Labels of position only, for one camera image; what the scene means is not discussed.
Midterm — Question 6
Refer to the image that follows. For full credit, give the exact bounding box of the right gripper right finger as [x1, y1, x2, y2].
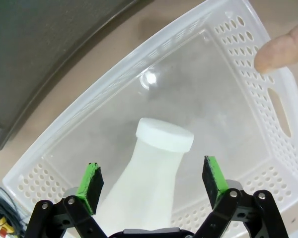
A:
[193, 155, 291, 238]

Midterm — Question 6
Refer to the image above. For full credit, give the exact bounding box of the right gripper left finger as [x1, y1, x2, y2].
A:
[24, 162, 110, 238]

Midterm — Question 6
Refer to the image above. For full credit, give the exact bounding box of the white conical flask with cap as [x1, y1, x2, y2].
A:
[96, 118, 195, 231]

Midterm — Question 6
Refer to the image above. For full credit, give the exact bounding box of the person left hand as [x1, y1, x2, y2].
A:
[254, 18, 298, 75]

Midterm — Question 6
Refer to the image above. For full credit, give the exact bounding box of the yellow plug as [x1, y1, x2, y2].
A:
[0, 213, 15, 231]

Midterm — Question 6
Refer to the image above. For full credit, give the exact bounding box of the white perforated basket with label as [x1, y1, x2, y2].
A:
[1, 0, 298, 238]

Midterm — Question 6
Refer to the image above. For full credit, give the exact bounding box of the dark brown plastic tray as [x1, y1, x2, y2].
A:
[0, 0, 156, 152]

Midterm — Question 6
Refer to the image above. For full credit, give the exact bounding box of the black cable bundle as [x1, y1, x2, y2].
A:
[0, 184, 28, 238]

